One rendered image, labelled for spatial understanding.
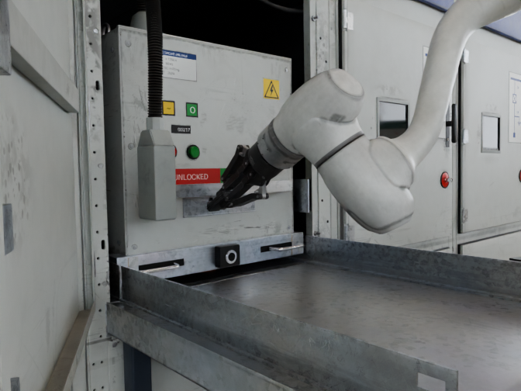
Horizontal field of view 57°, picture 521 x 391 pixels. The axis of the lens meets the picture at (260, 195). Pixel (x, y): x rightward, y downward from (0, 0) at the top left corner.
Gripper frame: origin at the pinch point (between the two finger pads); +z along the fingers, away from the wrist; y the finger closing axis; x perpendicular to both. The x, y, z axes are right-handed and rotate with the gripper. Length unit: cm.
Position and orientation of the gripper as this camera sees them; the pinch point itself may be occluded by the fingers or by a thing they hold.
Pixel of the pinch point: (220, 201)
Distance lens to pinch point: 106.2
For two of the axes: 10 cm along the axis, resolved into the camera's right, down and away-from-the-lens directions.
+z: -5.6, 4.7, 6.8
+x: 7.5, -0.5, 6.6
